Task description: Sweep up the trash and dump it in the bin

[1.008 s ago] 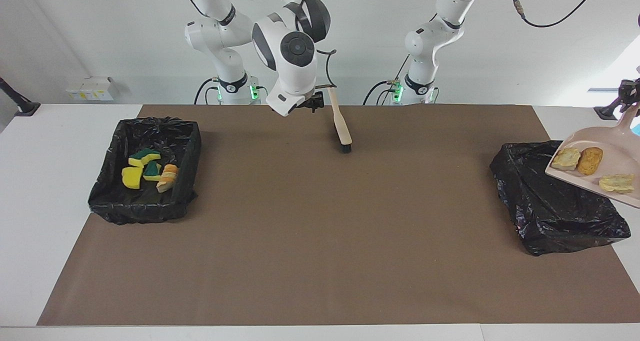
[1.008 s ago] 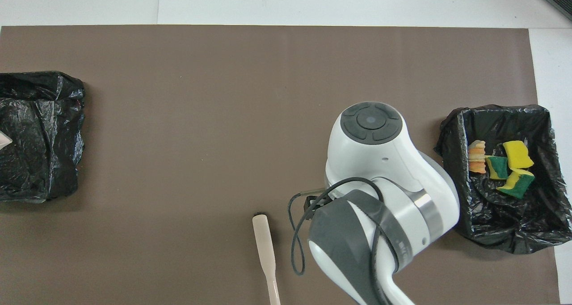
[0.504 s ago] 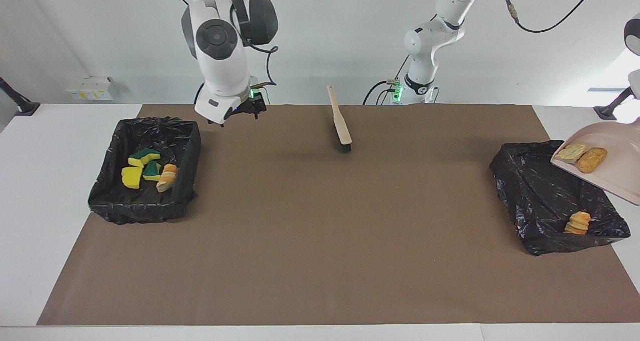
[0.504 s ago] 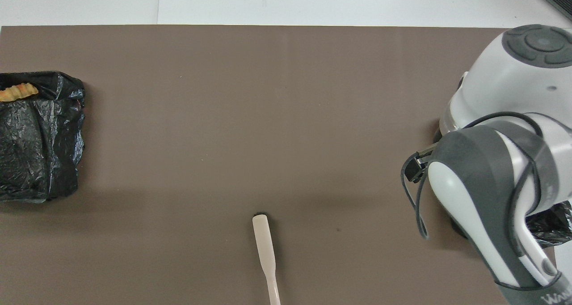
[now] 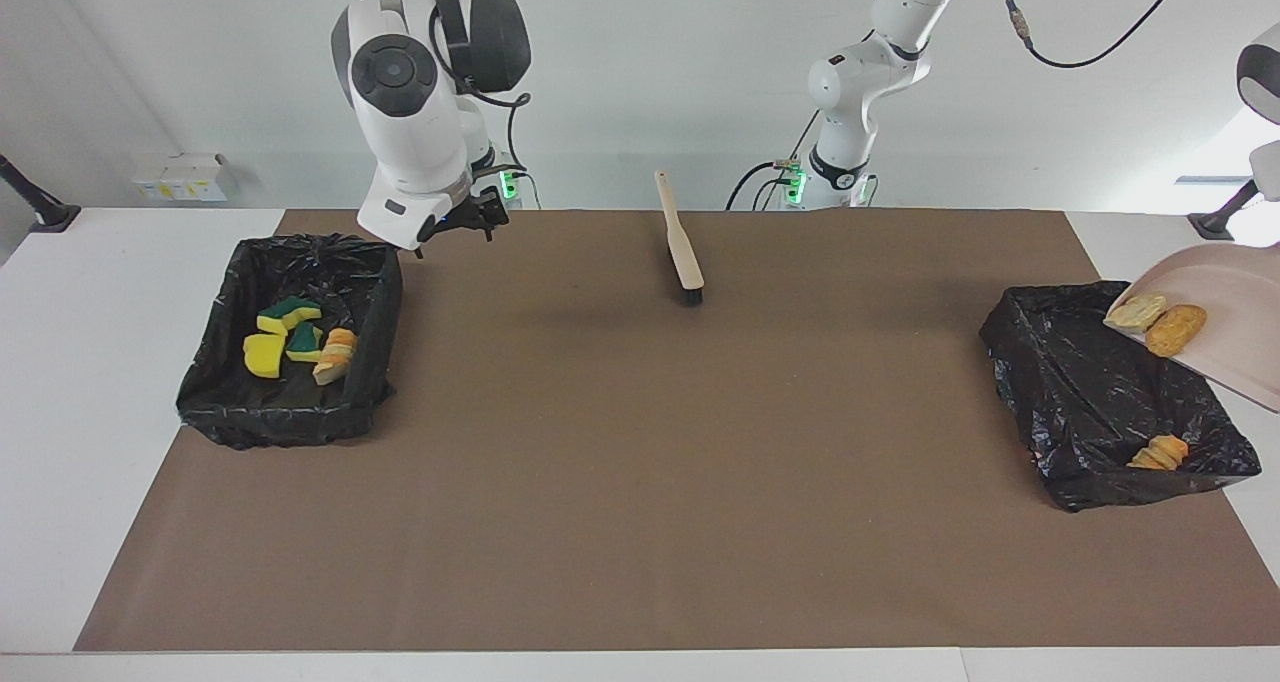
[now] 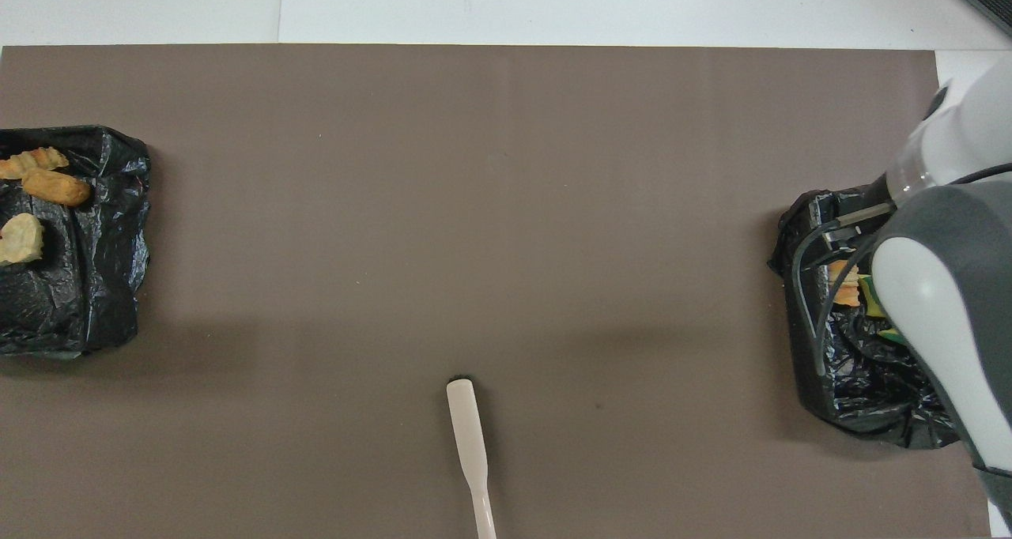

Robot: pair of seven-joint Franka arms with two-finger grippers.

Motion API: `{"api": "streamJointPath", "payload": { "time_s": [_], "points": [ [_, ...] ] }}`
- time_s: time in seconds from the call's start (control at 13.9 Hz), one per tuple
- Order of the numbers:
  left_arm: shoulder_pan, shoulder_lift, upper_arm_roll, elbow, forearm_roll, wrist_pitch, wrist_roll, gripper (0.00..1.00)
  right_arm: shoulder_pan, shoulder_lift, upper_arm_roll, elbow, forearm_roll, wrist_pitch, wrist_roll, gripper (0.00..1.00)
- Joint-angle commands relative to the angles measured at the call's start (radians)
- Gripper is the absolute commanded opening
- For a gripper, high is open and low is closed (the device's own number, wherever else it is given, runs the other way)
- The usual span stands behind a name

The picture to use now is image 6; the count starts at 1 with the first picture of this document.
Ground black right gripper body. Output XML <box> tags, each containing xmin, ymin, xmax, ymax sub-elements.
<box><xmin>824</xmin><ymin>182</ymin><xmax>898</xmax><ymax>246</ymax></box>

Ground beige orange-striped sponge piece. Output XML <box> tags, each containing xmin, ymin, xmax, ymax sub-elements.
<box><xmin>828</xmin><ymin>260</ymin><xmax>863</xmax><ymax>308</ymax></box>

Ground beige hand brush black bristles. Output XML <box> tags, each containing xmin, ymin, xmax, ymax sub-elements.
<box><xmin>446</xmin><ymin>377</ymin><xmax>498</xmax><ymax>539</ymax></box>

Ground brown oval sponge piece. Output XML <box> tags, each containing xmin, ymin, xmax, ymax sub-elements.
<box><xmin>21</xmin><ymin>168</ymin><xmax>93</xmax><ymax>207</ymax></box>

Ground black bag lined bin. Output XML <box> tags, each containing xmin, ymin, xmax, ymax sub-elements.
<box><xmin>767</xmin><ymin>187</ymin><xmax>969</xmax><ymax>450</ymax></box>
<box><xmin>0</xmin><ymin>126</ymin><xmax>152</xmax><ymax>360</ymax></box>

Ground brown table mat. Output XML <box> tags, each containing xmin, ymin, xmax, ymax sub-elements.
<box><xmin>0</xmin><ymin>45</ymin><xmax>993</xmax><ymax>539</ymax></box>

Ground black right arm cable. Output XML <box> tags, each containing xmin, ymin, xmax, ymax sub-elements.
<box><xmin>791</xmin><ymin>219</ymin><xmax>878</xmax><ymax>378</ymax></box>

